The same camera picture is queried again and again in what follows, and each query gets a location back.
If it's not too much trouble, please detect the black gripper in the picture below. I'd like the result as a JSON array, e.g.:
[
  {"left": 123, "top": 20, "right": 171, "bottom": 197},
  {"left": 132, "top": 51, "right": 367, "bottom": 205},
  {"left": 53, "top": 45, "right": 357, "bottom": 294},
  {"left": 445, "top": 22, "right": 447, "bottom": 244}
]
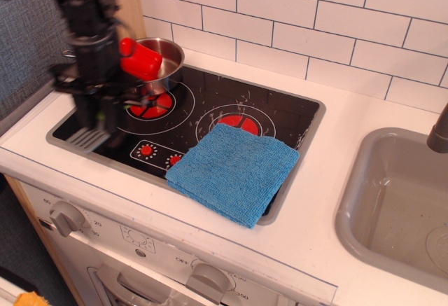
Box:
[{"left": 50, "top": 39, "right": 151, "bottom": 134}]

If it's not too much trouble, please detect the grey spatula green handle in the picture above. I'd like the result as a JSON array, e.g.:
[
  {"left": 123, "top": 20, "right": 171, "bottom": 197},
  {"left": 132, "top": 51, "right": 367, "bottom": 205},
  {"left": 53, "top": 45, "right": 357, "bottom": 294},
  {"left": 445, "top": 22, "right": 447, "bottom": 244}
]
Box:
[{"left": 66, "top": 114, "right": 111, "bottom": 153}]

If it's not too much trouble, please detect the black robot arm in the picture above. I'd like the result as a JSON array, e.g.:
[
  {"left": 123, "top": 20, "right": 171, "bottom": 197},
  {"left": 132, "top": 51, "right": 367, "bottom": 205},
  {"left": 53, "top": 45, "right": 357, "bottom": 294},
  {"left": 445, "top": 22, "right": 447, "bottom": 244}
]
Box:
[{"left": 50, "top": 0, "right": 143, "bottom": 134}]

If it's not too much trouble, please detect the black toy stovetop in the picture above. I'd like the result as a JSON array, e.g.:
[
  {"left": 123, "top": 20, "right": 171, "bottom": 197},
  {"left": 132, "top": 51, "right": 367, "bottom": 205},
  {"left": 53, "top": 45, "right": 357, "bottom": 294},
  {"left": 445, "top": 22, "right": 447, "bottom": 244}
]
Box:
[{"left": 45, "top": 63, "right": 327, "bottom": 226}]

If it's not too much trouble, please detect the red toy bell pepper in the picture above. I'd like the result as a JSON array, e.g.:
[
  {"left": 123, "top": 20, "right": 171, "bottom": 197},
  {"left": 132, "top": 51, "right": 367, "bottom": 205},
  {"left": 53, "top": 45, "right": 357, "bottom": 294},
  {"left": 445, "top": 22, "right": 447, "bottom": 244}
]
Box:
[{"left": 119, "top": 37, "right": 162, "bottom": 81}]

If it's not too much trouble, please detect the small steel saucepan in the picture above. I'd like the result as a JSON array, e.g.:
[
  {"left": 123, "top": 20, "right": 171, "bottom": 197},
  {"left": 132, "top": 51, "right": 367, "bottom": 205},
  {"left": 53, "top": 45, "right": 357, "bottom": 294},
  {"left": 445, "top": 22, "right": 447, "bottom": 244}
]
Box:
[{"left": 70, "top": 32, "right": 184, "bottom": 95}]

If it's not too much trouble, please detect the grey left oven knob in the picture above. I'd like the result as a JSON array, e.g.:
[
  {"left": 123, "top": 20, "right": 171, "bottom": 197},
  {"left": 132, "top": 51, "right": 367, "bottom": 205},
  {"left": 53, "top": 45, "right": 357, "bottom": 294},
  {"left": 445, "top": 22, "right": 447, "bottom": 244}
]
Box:
[{"left": 50, "top": 202, "right": 85, "bottom": 237}]

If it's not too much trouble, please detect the grey oven knob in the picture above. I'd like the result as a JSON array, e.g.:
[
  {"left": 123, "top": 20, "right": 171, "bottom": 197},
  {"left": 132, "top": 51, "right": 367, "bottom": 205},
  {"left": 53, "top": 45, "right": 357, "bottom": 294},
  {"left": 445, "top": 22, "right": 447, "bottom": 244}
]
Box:
[
  {"left": 50, "top": 202, "right": 85, "bottom": 237},
  {"left": 185, "top": 263, "right": 230, "bottom": 305}
]

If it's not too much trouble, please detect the folded blue cloth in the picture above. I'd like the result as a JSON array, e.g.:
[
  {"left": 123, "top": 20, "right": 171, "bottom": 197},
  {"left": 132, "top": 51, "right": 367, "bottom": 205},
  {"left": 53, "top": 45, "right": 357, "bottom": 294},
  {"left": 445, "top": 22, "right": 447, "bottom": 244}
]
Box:
[{"left": 166, "top": 124, "right": 300, "bottom": 228}]

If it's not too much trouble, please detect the grey right oven knob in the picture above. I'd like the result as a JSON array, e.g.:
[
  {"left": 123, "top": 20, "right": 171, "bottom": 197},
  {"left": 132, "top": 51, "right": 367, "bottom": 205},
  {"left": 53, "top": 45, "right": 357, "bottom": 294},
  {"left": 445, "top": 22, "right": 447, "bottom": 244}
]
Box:
[{"left": 185, "top": 263, "right": 230, "bottom": 305}]

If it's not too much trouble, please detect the orange and black object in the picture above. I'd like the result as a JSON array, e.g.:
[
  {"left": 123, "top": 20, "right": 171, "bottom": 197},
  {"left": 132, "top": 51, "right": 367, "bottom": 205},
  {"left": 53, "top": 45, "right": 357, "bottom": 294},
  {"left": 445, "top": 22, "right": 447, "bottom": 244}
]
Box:
[{"left": 13, "top": 291, "right": 50, "bottom": 306}]

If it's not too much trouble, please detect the grey plastic sink basin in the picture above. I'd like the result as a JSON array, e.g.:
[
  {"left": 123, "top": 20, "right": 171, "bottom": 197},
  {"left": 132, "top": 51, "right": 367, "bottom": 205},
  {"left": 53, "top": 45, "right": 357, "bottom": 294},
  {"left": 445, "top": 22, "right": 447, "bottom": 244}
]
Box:
[{"left": 335, "top": 127, "right": 447, "bottom": 293}]

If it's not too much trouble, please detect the grey faucet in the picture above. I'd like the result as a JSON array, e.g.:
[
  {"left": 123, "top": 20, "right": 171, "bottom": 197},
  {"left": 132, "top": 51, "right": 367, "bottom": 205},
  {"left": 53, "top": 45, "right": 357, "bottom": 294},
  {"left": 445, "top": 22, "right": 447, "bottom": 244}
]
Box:
[{"left": 426, "top": 105, "right": 448, "bottom": 153}]

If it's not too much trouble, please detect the wooden side post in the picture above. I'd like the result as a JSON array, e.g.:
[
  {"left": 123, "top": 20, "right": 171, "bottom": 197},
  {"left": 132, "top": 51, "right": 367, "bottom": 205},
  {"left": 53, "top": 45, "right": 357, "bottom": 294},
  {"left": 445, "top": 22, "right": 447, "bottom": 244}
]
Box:
[{"left": 115, "top": 0, "right": 146, "bottom": 39}]

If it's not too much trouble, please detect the grey oven door handle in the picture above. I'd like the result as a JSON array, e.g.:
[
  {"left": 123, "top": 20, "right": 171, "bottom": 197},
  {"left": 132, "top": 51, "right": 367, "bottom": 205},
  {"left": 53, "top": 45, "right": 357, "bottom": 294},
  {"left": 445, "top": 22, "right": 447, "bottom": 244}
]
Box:
[{"left": 97, "top": 264, "right": 171, "bottom": 305}]

